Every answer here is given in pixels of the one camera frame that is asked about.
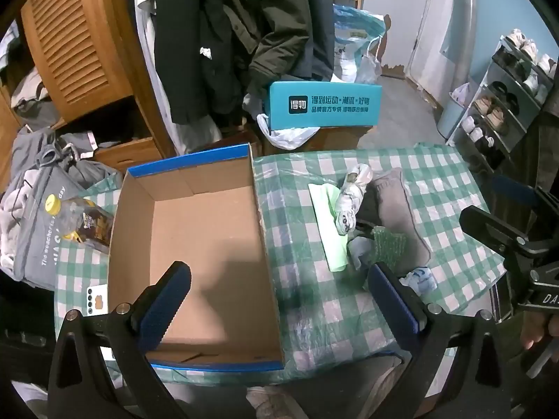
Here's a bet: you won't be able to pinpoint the metal shoe rack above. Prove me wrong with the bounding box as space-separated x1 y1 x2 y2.
445 30 559 175

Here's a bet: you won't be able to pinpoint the white plastic-wrapped bundle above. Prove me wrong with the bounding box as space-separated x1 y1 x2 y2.
334 163 374 237

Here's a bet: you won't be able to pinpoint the light blue trash bin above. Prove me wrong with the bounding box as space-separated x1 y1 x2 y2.
437 83 472 141

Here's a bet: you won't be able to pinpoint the black jacket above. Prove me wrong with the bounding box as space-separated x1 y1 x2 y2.
155 0 263 125

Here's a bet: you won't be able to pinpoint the white garment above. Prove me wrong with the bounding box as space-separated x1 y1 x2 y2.
124 0 221 154

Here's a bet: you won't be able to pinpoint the wooden louvered door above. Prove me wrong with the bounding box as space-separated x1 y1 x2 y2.
20 0 136 118

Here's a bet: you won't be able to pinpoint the green checked tablecloth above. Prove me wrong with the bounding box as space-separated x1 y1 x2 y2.
53 142 509 387

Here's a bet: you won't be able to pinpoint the white plastic bag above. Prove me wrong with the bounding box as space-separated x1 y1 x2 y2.
256 113 321 150

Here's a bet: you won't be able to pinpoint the group of shoes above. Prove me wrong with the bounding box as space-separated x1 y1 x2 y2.
460 28 559 158

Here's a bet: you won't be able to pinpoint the wooden wardrobe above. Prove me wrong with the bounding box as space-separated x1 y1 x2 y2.
0 0 177 193

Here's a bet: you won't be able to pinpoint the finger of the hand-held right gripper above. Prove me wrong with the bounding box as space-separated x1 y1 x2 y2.
493 176 559 228
459 206 531 267

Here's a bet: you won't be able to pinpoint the clear bottle with yellow cap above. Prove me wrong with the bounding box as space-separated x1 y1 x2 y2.
46 196 115 254

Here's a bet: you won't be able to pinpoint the folded grey clothes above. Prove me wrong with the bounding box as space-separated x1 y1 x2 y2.
9 67 59 112

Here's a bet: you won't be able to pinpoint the cardboard box with blue rim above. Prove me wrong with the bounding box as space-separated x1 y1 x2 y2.
107 142 286 372

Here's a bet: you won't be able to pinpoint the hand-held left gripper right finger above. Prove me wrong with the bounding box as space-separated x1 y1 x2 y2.
366 262 514 419

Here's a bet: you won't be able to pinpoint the person's right hand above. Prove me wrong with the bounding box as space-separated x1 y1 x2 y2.
520 308 559 351

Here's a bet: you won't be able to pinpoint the teal box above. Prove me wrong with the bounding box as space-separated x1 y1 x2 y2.
264 79 384 136

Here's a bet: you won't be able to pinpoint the white door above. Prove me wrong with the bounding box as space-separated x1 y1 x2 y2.
404 0 477 97

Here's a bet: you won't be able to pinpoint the grey knit cloth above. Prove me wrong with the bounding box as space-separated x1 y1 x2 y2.
371 169 433 267

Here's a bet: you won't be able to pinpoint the crumpled white and blue cloth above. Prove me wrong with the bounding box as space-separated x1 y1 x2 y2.
398 266 437 293

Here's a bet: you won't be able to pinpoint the green bubble wrap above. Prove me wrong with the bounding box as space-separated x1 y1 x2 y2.
370 226 409 271

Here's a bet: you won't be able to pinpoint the white phone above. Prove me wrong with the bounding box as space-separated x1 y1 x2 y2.
85 284 109 316

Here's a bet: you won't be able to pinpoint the blue plastic bag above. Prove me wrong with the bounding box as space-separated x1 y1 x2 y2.
333 3 387 84

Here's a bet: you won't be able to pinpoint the grey hoodie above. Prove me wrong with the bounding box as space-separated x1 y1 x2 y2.
0 128 123 289

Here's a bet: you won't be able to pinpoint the olive jacket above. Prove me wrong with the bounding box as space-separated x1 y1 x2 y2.
218 0 337 97

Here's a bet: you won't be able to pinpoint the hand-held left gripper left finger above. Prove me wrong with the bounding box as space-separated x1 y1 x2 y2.
47 261 193 419

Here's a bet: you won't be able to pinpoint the light blue cloth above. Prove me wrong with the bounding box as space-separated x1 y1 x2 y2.
348 236 376 271

